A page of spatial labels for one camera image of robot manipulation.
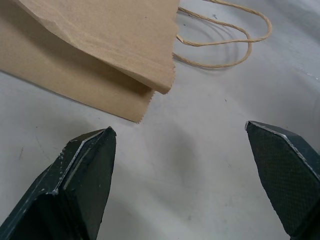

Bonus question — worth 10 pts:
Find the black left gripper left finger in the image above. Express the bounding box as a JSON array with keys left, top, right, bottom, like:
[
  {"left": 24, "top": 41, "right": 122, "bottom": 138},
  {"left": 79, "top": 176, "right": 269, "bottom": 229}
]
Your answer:
[{"left": 0, "top": 126, "right": 118, "bottom": 240}]

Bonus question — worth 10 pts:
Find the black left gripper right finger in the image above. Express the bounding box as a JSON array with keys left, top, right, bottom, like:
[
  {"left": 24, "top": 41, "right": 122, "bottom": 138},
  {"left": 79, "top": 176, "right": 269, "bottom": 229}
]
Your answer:
[{"left": 244, "top": 120, "right": 320, "bottom": 240}]

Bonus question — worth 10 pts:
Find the brown paper bag with handles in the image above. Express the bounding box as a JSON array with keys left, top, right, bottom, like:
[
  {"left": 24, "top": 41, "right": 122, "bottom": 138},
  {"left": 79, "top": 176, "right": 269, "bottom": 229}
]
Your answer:
[{"left": 0, "top": 0, "right": 273, "bottom": 124}]

